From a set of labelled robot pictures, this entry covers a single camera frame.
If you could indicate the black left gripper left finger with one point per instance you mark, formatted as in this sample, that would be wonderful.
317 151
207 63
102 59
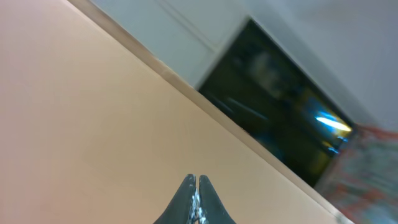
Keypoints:
181 208

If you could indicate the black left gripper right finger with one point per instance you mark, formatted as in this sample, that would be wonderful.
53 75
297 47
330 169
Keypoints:
211 209

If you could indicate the dark window with reflections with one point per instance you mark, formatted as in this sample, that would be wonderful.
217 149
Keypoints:
258 86

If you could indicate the colourful patterned mat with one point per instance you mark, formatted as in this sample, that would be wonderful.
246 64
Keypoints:
362 180

